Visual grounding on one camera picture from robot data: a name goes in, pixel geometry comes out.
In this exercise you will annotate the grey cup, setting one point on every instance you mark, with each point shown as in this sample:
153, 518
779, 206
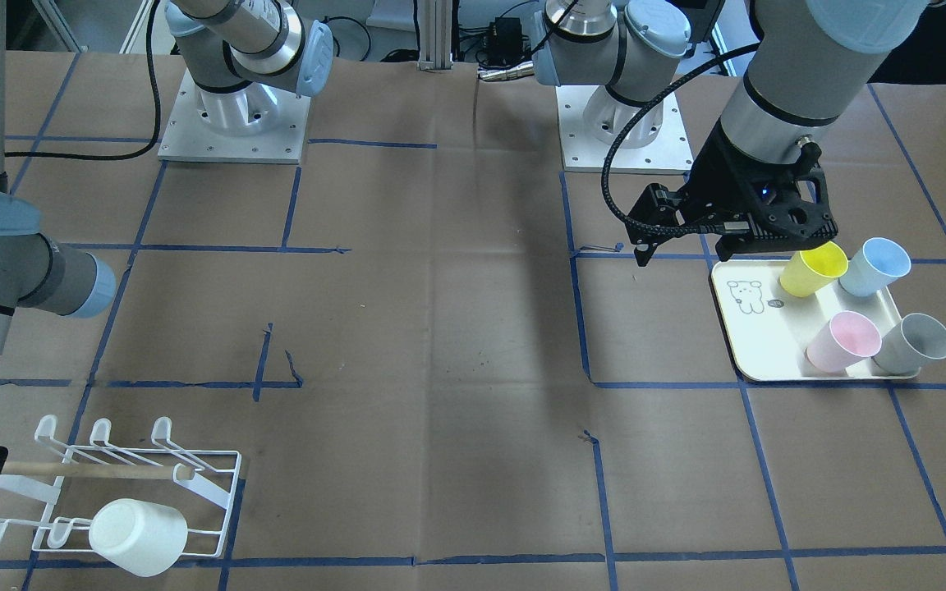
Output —
916, 341

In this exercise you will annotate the pink cup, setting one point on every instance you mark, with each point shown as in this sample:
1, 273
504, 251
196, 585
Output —
844, 340

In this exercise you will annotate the white ikea cup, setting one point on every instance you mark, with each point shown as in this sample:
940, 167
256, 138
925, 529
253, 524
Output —
144, 538

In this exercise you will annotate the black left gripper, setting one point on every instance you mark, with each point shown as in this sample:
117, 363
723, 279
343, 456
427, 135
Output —
726, 183

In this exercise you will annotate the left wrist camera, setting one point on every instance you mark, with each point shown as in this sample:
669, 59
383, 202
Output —
659, 211

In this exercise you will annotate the cream rabbit tray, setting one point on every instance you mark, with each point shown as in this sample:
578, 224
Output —
768, 329

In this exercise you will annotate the white wire cup rack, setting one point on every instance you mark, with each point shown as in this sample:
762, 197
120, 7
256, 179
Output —
80, 478

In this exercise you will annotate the yellow cup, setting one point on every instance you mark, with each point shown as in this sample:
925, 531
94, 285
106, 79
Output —
809, 271

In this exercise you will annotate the light blue cup far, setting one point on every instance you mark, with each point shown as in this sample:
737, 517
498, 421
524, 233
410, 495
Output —
878, 263

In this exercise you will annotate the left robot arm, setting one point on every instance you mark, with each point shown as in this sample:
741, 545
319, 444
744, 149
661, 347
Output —
810, 60

